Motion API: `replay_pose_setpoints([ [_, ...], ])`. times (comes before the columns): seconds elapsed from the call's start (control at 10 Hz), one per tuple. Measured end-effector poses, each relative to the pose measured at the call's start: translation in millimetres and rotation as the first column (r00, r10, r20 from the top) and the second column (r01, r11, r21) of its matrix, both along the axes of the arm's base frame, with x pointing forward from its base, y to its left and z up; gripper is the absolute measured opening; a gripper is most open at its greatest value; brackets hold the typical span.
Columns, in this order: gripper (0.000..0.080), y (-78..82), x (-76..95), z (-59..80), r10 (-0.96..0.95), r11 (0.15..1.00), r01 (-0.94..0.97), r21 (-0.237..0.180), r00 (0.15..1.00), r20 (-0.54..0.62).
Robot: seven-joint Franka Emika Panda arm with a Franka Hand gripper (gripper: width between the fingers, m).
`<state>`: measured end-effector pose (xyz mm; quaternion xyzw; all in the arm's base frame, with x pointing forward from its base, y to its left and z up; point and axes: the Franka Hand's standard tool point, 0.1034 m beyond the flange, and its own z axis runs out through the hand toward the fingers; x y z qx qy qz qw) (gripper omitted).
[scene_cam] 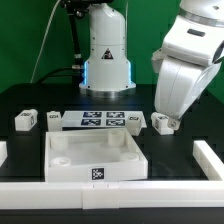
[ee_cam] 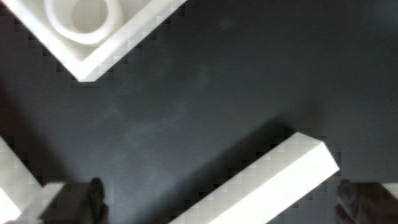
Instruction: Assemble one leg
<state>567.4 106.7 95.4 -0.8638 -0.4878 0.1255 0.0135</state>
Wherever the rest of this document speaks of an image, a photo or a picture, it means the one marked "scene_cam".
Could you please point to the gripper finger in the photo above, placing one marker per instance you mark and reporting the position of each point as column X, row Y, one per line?
column 174, row 124

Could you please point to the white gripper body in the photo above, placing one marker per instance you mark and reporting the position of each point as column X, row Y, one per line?
column 179, row 83

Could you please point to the white square table top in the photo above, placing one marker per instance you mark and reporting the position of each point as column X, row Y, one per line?
column 93, row 155

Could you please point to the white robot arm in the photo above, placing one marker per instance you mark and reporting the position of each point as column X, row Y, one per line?
column 189, row 58

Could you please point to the white U-shaped obstacle fence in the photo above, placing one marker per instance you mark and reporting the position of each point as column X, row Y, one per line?
column 139, row 194

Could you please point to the white sheet with fiducial tags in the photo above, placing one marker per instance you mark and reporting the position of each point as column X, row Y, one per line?
column 99, row 118

